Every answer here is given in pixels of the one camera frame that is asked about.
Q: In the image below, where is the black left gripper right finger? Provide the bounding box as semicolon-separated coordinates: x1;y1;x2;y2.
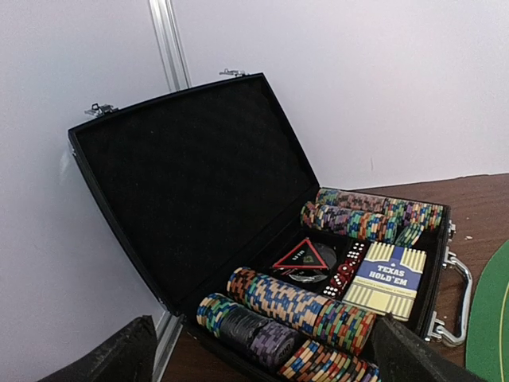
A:
373;314;482;382

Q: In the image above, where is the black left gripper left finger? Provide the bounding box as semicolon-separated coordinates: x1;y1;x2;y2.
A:
42;315;157;381

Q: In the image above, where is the blue Texas Hold'em card deck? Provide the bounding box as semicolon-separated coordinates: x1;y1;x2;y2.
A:
342;242;427;322

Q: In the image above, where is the middle poker chip row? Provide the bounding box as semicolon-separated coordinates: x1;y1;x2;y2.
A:
227;267;376;356

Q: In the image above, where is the poker chip row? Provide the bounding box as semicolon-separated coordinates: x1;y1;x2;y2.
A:
315;188;445;230
278;340;381;382
227;267;376;356
196;293;302;371
300;201;424;248

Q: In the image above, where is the round green poker mat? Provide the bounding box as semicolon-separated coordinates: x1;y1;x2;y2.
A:
465;243;508;381

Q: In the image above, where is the nearest poker chip row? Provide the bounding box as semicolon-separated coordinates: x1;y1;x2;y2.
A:
278;340;381;382

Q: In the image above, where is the red dice row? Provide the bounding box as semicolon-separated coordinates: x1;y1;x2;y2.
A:
321;241;370;300

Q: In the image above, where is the black triangle-marked button stack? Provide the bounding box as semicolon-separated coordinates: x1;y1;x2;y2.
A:
270;236;350;285

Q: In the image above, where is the front poker chip row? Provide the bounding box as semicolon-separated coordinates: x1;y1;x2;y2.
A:
196;293;302;371

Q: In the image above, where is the back poker chip row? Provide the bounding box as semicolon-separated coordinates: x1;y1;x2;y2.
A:
315;188;445;230

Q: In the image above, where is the black poker chip case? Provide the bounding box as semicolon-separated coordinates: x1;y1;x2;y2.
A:
68;74;456;381

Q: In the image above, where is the left aluminium frame post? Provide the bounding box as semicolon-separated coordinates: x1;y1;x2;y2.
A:
149;0;192;92

